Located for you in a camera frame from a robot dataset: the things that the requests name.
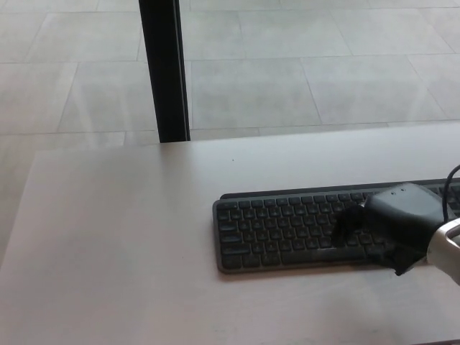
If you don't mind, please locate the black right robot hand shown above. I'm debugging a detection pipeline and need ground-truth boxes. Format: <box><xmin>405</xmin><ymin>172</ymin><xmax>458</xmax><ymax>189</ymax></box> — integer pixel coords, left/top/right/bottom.
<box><xmin>331</xmin><ymin>182</ymin><xmax>450</xmax><ymax>277</ymax></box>

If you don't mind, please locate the black wireless keyboard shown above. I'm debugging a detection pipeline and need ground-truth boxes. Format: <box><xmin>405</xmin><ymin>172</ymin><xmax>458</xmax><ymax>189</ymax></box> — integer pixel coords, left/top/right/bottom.
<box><xmin>211</xmin><ymin>177</ymin><xmax>460</xmax><ymax>275</ymax></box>

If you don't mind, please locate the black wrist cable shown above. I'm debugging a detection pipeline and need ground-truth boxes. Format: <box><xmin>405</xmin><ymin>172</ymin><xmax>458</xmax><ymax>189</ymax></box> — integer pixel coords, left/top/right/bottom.
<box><xmin>441</xmin><ymin>165</ymin><xmax>460</xmax><ymax>223</ymax></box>

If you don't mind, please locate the black window frame post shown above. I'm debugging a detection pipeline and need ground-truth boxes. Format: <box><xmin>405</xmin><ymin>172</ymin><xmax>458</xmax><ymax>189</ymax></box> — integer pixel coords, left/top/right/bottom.
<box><xmin>138</xmin><ymin>0</ymin><xmax>191</xmax><ymax>144</ymax></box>

